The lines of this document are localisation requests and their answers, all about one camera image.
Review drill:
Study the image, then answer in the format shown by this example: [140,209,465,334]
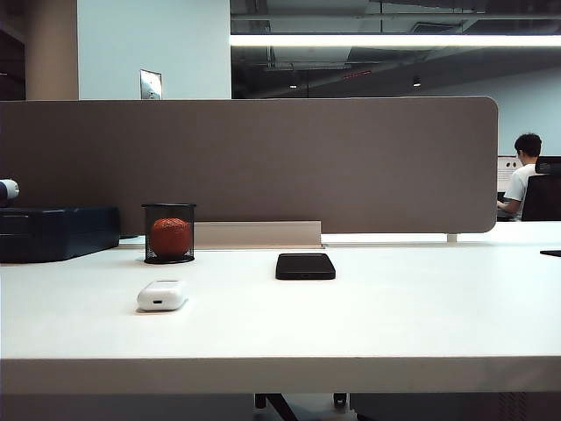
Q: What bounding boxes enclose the white cable tray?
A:
[192,220,323,247]

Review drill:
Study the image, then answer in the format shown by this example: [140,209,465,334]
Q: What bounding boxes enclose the white and blue cylinder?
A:
[0,177,20,204]

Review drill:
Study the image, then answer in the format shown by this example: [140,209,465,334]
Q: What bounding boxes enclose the long ceiling light strip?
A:
[229,33,561,47]

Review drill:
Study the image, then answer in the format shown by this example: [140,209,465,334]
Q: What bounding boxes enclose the grey desk partition screen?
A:
[0,96,500,235]

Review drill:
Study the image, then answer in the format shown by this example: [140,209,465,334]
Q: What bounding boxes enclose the black desk leg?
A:
[253,393,303,421]

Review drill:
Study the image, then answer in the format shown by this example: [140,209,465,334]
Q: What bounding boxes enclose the black mesh pen holder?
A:
[141,203,197,265]

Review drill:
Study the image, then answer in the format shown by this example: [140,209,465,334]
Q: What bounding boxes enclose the dark blue plastic case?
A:
[0,206,121,264]

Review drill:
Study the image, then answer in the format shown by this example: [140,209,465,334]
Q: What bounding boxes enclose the person in white shirt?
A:
[497,132,544,222]

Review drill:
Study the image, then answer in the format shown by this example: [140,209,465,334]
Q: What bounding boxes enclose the white wireless headphone case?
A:
[136,279,188,312]

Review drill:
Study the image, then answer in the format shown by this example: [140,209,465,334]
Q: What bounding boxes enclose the black office chair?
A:
[521,155,561,222]

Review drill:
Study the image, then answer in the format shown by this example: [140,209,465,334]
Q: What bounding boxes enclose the white monitor screen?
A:
[498,154,526,193]

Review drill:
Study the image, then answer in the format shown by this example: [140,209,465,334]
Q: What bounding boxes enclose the black smartphone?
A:
[275,252,337,281]

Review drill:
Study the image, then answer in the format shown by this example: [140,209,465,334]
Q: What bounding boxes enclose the orange textured ball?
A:
[151,218,192,258]

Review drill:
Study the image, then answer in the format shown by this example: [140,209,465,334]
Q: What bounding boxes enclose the silver wall plate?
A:
[139,68,163,101]

